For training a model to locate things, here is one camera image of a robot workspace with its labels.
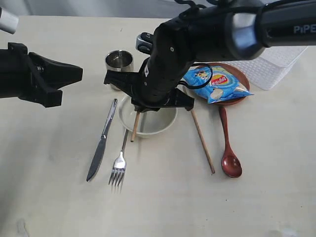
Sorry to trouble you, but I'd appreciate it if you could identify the white perforated plastic basket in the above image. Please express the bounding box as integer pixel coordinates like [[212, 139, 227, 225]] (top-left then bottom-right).
[[226, 46, 307, 90]]

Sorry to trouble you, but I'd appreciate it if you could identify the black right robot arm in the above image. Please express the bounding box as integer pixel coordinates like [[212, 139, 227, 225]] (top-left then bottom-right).
[[104, 0, 316, 112]]

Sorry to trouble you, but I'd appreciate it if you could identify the dark red wooden spoon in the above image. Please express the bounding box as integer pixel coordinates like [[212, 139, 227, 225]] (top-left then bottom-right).
[[219, 106, 242, 178]]

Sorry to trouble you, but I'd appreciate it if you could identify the metal cutlery handle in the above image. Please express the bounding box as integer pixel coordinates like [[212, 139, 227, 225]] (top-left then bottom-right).
[[86, 99, 118, 182], [108, 129, 129, 187]]

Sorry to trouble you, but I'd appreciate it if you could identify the brown wooden plate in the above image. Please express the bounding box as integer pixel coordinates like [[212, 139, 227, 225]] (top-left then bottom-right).
[[207, 62, 253, 106]]

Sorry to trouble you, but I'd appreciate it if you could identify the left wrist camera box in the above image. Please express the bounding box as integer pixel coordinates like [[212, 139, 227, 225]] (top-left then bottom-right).
[[0, 7, 19, 34]]

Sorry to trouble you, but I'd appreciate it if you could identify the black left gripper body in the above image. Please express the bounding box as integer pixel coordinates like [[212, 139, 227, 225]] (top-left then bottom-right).
[[0, 42, 62, 108]]

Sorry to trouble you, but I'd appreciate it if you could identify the black cable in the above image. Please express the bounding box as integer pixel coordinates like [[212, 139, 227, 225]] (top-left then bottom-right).
[[172, 0, 247, 90]]

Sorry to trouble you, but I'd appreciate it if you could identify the stainless steel cup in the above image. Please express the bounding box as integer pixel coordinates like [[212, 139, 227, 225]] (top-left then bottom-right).
[[105, 50, 134, 91]]

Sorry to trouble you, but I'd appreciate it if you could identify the grey ceramic bowl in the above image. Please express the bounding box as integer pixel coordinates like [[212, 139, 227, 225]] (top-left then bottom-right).
[[118, 96, 178, 138]]

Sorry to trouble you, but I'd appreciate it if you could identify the wooden chopstick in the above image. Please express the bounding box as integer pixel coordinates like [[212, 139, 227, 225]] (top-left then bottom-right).
[[130, 111, 140, 142], [191, 109, 216, 174]]

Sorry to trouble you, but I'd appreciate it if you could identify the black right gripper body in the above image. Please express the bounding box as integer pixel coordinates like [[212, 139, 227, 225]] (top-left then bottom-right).
[[131, 57, 188, 113]]

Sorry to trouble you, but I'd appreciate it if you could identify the blue snack packet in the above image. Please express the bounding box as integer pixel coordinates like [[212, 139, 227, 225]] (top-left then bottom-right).
[[183, 66, 250, 104]]

